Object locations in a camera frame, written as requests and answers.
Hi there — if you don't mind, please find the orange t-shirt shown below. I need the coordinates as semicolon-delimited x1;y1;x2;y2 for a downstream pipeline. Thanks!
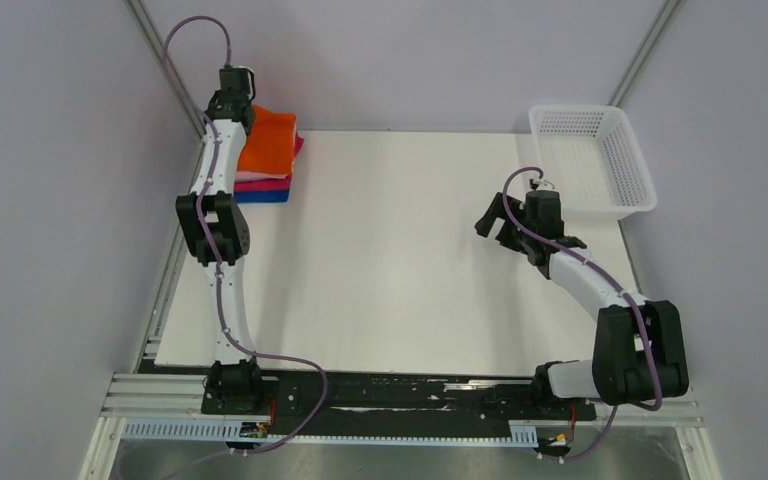
236;105;297;181

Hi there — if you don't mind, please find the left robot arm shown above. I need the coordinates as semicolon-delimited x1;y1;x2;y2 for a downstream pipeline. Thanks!
175;65;267;415

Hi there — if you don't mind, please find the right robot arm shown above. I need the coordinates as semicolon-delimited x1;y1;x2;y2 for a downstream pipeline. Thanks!
474;190;690;418

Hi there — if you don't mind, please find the pink folded t-shirt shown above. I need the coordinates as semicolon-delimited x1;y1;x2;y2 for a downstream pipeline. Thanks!
236;149;295;182

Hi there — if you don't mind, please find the white plastic basket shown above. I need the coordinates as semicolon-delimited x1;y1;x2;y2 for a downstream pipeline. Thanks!
529;104;658;221

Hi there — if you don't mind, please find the magenta folded t-shirt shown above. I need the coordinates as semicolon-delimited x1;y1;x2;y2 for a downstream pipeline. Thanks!
234;132;305;192

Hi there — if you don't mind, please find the blue folded t-shirt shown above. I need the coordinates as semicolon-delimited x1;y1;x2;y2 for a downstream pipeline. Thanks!
234;189;290;204

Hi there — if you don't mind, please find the left aluminium frame post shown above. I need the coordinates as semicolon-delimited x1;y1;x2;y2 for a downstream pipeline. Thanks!
124;0;205;137

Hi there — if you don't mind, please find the aluminium frame post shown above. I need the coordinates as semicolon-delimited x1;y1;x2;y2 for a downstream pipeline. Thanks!
124;0;205;137
608;0;685;108

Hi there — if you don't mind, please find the right aluminium frame post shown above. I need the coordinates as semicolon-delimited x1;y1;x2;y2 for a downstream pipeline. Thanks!
608;0;685;108

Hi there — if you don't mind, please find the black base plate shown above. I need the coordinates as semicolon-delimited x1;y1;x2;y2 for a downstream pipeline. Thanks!
199;368;597;442

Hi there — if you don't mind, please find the white slotted cable duct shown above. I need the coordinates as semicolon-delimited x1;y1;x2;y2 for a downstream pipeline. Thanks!
121;418;539;448

